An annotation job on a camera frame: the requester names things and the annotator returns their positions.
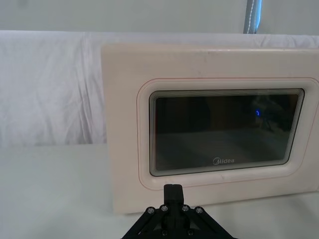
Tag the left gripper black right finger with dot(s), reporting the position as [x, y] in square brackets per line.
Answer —
[178, 194]

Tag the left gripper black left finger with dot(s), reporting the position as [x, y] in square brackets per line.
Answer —
[168, 194]

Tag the cream microwave oven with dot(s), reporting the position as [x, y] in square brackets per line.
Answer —
[199, 64]

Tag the pale white curtain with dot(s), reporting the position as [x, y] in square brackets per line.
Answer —
[124, 15]

